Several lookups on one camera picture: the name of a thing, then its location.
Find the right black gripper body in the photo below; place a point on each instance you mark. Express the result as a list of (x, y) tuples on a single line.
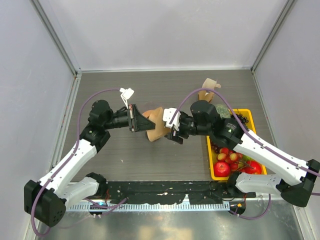
[(187, 126)]

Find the yellow plastic fruit tray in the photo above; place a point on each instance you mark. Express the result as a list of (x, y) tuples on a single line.
[(212, 156)]

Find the green netted melon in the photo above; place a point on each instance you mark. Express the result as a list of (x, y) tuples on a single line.
[(223, 111)]

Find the dark purple grape bunch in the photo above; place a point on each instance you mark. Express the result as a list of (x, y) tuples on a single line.
[(243, 119)]

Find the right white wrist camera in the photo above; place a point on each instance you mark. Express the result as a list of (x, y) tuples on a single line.
[(170, 119)]

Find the round wooden dripper stand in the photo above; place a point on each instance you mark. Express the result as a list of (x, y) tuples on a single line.
[(149, 114)]

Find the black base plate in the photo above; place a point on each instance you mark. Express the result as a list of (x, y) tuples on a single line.
[(199, 192)]

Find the red grape bunch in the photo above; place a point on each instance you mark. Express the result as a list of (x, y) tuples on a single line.
[(215, 148)]

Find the light green apple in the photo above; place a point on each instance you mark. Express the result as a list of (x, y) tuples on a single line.
[(247, 158)]

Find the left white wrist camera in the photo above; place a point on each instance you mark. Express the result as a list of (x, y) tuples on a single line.
[(126, 94)]

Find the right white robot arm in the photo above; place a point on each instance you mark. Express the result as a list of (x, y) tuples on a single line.
[(293, 179)]

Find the white slotted cable duct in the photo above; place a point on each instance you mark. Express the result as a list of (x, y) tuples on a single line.
[(185, 206)]

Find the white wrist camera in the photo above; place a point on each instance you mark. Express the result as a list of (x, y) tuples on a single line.
[(170, 119), (126, 94)]

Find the brown paper coffee filter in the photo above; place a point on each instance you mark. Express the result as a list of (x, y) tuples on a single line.
[(160, 129)]

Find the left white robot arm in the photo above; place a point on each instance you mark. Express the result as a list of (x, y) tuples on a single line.
[(48, 198)]

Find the red apple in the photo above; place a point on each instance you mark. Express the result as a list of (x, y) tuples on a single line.
[(221, 169), (252, 167)]

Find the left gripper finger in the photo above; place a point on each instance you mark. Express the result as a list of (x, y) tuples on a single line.
[(140, 112), (144, 124)]

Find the coffee filter paper pack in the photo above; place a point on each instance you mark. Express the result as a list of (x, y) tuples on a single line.
[(207, 95)]

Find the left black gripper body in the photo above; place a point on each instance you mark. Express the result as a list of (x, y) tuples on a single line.
[(132, 123)]

